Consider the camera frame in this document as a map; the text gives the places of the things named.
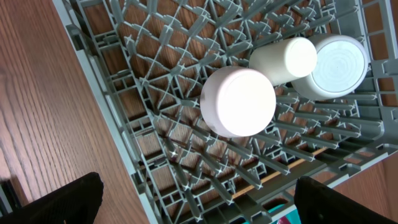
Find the grey plastic dish rack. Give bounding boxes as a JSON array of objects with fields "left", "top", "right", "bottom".
[{"left": 54, "top": 0, "right": 397, "bottom": 223}]

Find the pink upturned bowl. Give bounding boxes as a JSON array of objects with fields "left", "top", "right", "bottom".
[{"left": 200, "top": 66, "right": 276, "bottom": 138}]

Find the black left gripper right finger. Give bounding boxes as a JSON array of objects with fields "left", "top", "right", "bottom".
[{"left": 294, "top": 176, "right": 397, "bottom": 224}]

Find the wooden chopstick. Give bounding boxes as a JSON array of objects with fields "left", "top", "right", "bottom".
[{"left": 232, "top": 147, "right": 327, "bottom": 199}]

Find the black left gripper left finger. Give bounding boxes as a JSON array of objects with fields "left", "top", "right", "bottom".
[{"left": 1, "top": 172, "right": 104, "bottom": 224}]

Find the white paper cup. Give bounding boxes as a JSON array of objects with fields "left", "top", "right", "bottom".
[{"left": 249, "top": 37, "right": 318, "bottom": 86}]

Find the grey shallow bowl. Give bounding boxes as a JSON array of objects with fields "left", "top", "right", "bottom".
[{"left": 292, "top": 34, "right": 369, "bottom": 100}]

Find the teal plastic tray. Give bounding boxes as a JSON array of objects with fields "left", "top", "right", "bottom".
[{"left": 242, "top": 203, "right": 301, "bottom": 224}]

